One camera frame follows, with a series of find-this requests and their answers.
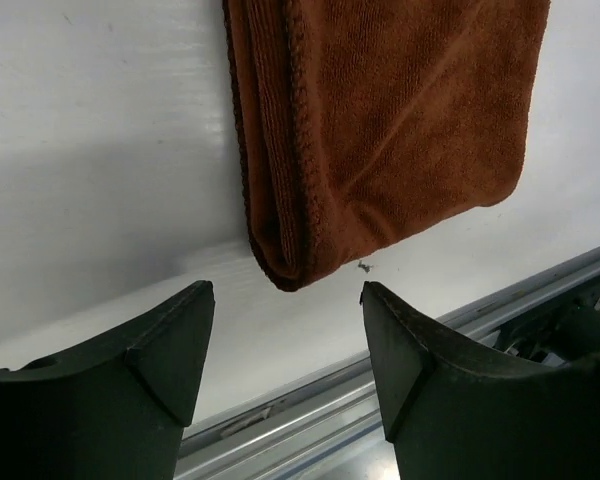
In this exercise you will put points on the aluminium extrusion rail frame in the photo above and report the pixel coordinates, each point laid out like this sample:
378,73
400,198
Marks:
330,421

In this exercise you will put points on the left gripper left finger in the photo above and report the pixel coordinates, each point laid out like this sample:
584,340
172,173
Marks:
114,406

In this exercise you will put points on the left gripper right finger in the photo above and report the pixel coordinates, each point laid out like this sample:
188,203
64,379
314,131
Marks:
454,408

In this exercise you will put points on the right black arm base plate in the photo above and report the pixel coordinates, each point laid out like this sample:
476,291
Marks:
566,327

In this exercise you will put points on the brown microfiber towel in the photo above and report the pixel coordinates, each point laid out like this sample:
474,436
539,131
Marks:
362,123

